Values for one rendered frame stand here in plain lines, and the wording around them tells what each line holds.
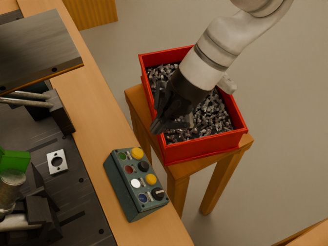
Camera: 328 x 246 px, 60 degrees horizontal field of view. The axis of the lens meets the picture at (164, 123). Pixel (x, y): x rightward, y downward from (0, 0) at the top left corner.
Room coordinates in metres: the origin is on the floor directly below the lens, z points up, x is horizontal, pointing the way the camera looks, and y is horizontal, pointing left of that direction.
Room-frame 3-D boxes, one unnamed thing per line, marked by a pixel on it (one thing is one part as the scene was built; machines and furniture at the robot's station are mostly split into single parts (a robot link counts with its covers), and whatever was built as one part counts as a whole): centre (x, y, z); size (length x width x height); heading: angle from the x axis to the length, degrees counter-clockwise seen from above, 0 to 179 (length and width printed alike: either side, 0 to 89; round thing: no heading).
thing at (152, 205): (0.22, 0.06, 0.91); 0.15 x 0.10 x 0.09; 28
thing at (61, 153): (0.27, 0.25, 0.90); 0.06 x 0.04 x 0.01; 20
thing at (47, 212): (0.13, 0.24, 0.95); 0.07 x 0.04 x 0.06; 28
